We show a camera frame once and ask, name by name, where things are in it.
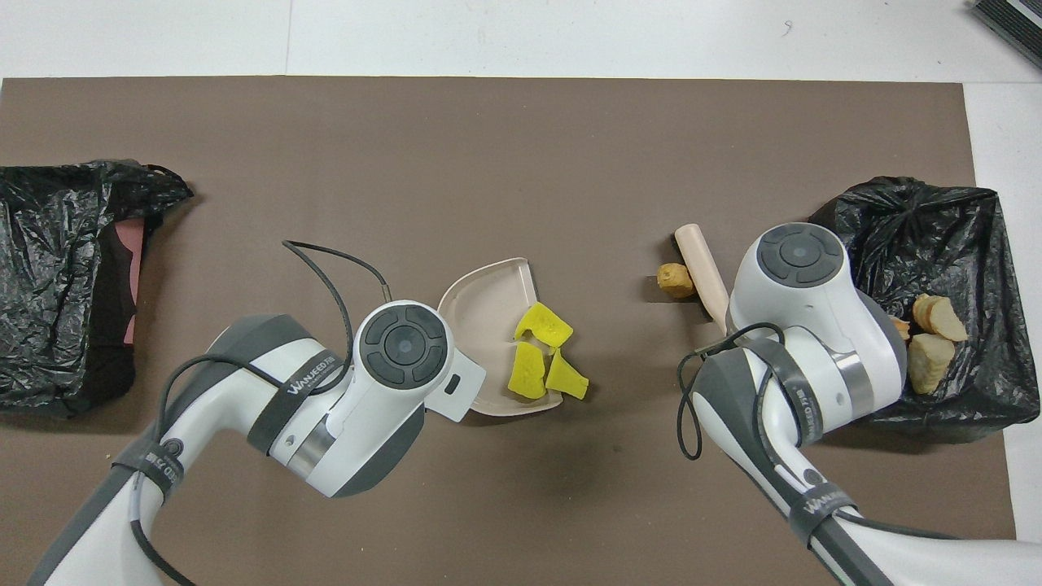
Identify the beige plastic dustpan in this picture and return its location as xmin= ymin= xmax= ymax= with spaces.
xmin=437 ymin=257 xmax=564 ymax=418

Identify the brown corn-shaped nugget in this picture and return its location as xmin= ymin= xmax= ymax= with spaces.
xmin=656 ymin=262 xmax=697 ymax=300

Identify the beige hand brush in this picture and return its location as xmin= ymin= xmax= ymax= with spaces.
xmin=674 ymin=223 xmax=733 ymax=335

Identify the pale bread chunk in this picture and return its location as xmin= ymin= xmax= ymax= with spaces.
xmin=906 ymin=334 xmax=957 ymax=396
xmin=912 ymin=294 xmax=970 ymax=343

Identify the pink bin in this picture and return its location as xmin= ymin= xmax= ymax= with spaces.
xmin=114 ymin=218 xmax=147 ymax=347

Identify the black trash bag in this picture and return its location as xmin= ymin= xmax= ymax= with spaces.
xmin=810 ymin=176 xmax=1041 ymax=446
xmin=0 ymin=159 xmax=195 ymax=420

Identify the brown table mat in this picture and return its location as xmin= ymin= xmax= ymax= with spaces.
xmin=0 ymin=76 xmax=1022 ymax=586

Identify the dark striped grey object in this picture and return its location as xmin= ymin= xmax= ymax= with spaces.
xmin=969 ymin=0 xmax=1042 ymax=70

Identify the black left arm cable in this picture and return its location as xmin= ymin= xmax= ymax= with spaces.
xmin=130 ymin=239 xmax=392 ymax=586

